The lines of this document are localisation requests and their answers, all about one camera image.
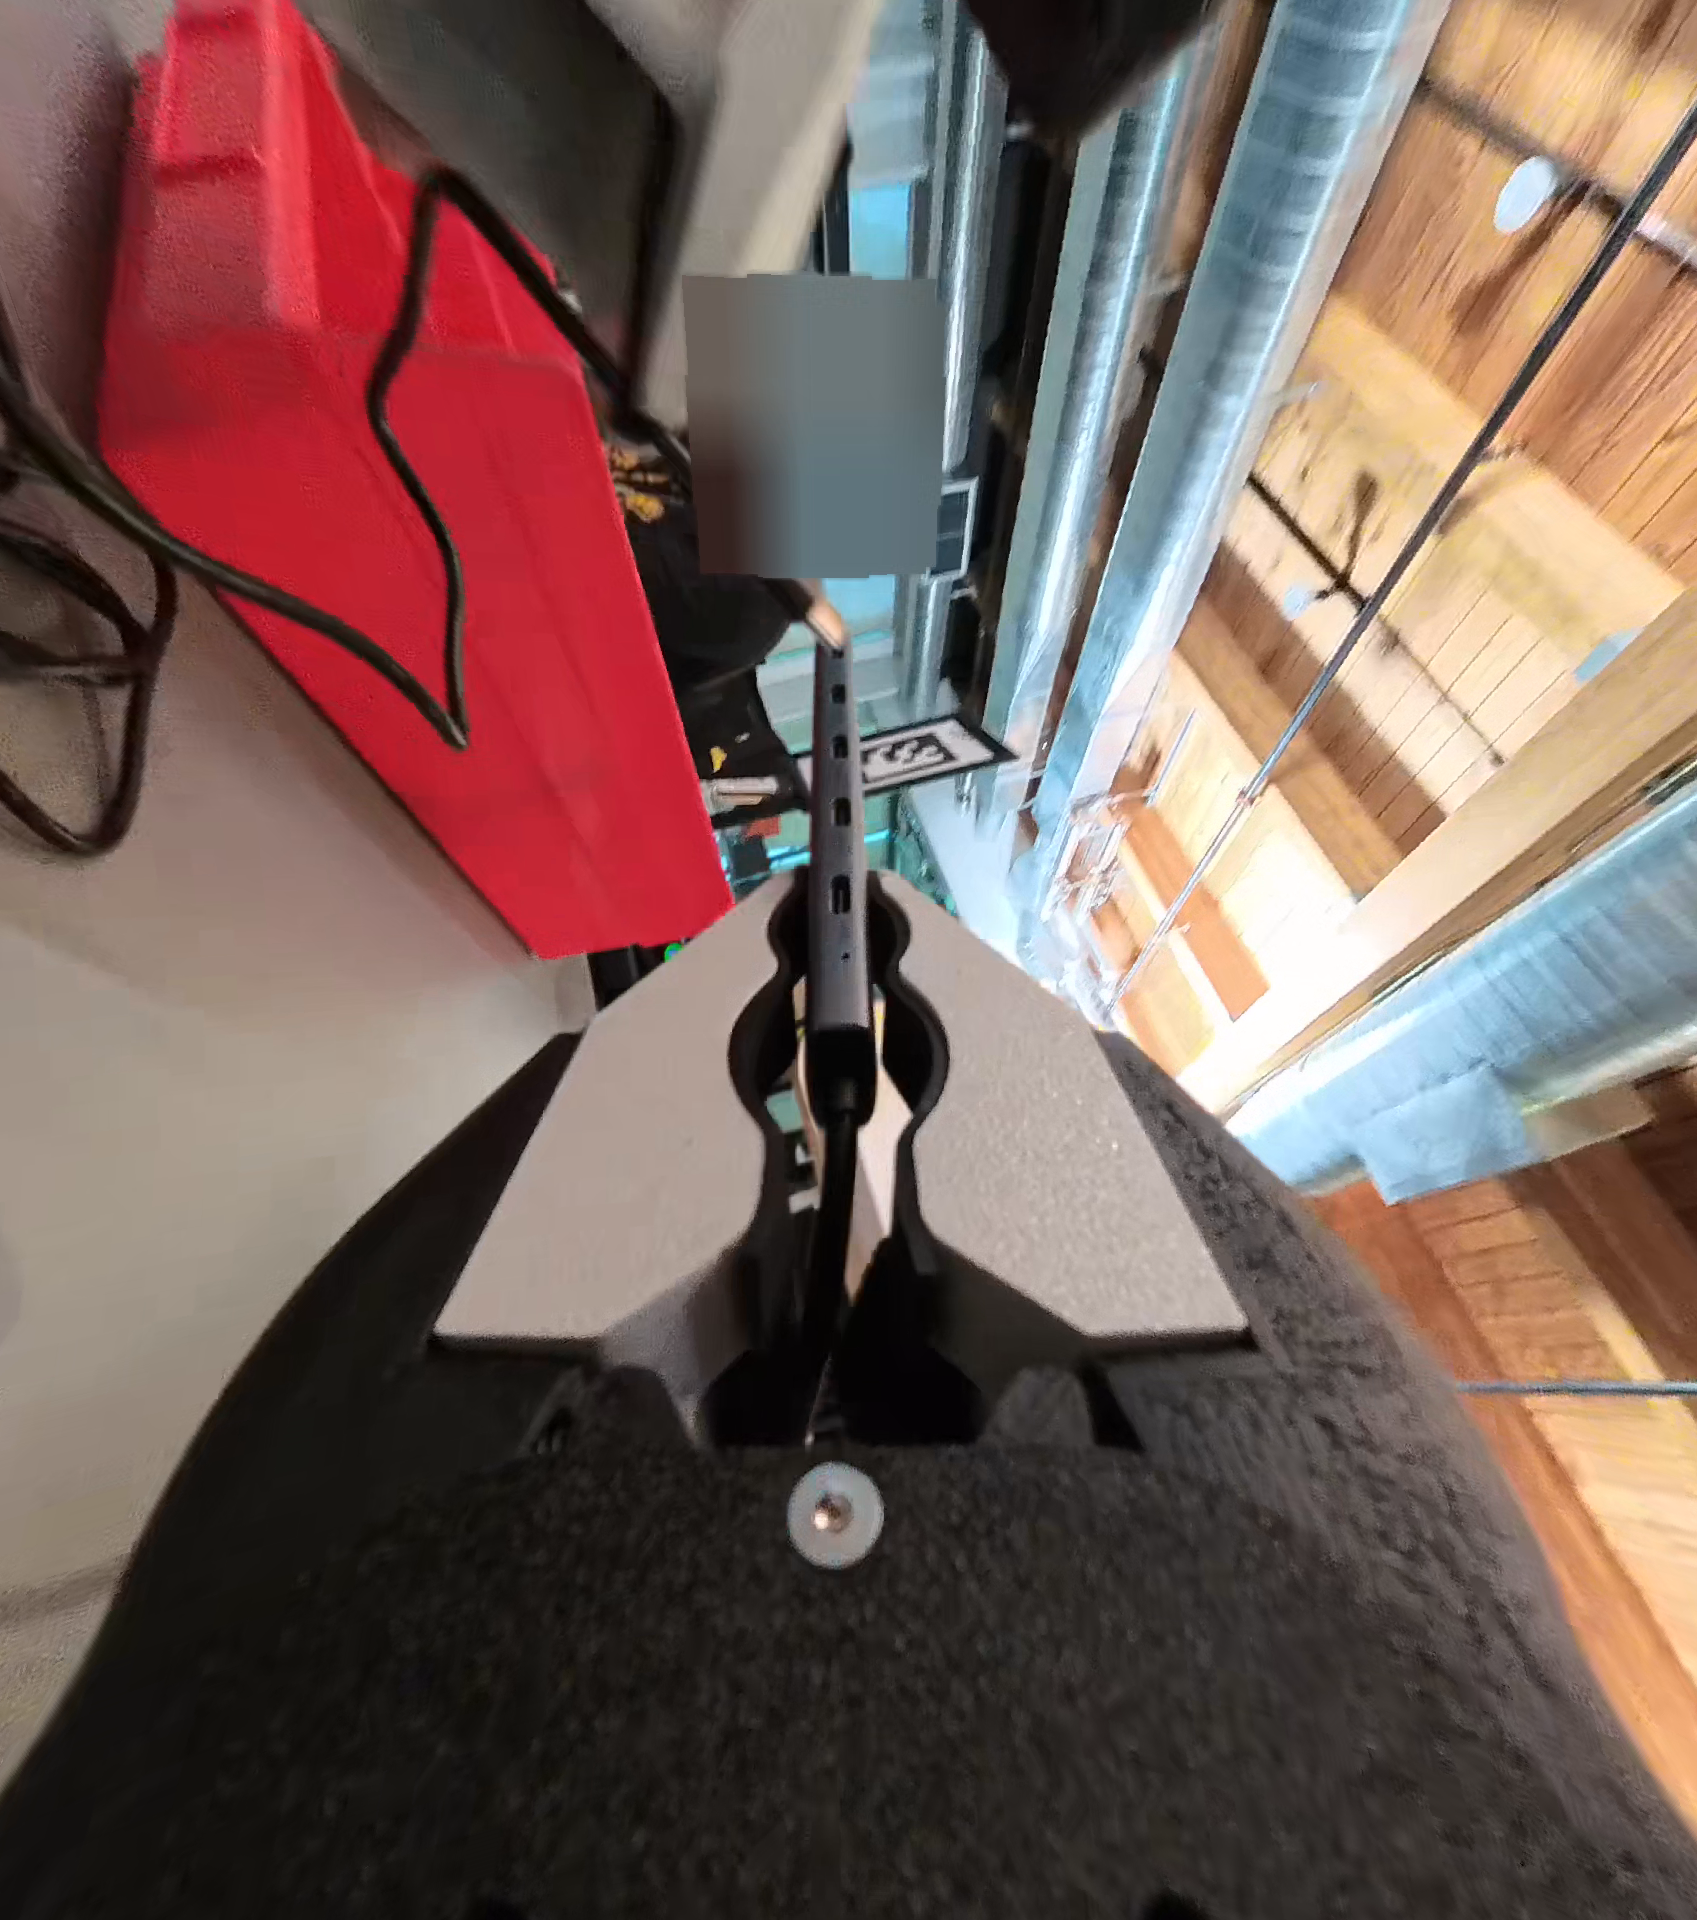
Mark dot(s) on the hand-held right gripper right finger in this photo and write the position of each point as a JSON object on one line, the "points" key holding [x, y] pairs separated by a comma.
{"points": [[1073, 1185]]}

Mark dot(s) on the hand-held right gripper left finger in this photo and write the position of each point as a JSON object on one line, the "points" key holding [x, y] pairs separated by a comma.
{"points": [[622, 1185]]}

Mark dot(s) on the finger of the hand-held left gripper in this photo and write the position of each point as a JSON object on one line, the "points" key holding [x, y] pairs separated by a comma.
{"points": [[519, 105], [759, 135]]}

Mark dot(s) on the red plastic bin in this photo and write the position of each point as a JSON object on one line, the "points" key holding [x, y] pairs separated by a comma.
{"points": [[339, 450]]}

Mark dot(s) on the grey desk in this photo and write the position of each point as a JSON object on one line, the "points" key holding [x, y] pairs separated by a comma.
{"points": [[112, 1125]]}

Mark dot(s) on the black power station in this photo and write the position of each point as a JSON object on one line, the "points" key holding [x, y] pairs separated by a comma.
{"points": [[645, 960]]}

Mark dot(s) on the black framed tag sign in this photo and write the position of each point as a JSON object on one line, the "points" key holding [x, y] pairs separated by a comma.
{"points": [[923, 750]]}

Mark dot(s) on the silver round duct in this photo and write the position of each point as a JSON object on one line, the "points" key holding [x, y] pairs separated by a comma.
{"points": [[1073, 374]]}

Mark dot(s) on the foil wrapped duct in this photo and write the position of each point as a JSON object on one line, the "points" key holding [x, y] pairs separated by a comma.
{"points": [[1236, 374]]}

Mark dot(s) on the silver spiral duct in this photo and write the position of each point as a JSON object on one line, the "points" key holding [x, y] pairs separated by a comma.
{"points": [[1567, 974]]}

